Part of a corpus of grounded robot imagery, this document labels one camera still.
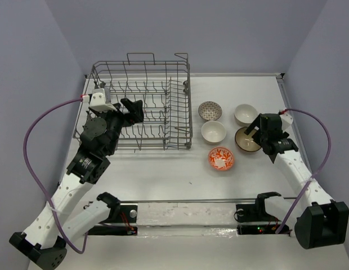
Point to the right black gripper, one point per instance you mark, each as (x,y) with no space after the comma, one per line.
(254,125)

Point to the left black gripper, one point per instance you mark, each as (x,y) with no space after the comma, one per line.
(135,109)

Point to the brown glazed bowl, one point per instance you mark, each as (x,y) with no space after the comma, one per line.
(245,142)

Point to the white bowl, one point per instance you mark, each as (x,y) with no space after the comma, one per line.
(213,132)
(245,114)

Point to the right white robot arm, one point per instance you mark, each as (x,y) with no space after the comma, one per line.
(314,217)

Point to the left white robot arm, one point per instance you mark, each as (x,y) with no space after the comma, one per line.
(46,240)

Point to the orange floral bowl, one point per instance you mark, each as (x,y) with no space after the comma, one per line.
(221,158)

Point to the patterned grey bowl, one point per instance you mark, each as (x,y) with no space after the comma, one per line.
(209,111)

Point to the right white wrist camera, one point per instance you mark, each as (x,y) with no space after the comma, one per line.
(286,120)

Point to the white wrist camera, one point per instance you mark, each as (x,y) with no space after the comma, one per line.
(286,120)
(100,100)

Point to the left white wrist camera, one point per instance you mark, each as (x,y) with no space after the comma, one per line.
(100,100)

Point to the grey wire dish rack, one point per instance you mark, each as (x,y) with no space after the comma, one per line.
(165,89)

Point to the metal rail bar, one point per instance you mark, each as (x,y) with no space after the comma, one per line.
(243,200)

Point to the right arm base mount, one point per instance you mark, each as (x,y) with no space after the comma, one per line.
(251,222)

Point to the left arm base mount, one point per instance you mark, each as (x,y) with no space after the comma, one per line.
(122,222)

